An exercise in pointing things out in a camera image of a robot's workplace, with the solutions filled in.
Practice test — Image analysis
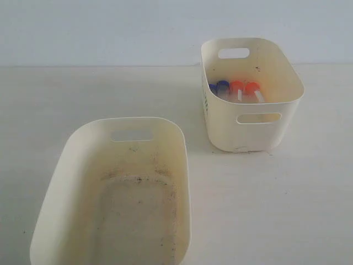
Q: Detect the blue-capped tube moved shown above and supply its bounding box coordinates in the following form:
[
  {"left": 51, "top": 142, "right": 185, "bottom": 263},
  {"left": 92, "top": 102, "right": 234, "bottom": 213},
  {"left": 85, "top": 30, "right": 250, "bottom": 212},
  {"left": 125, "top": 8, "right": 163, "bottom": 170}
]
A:
[
  {"left": 209, "top": 84, "right": 218, "bottom": 96},
  {"left": 216, "top": 80, "right": 229, "bottom": 101}
]

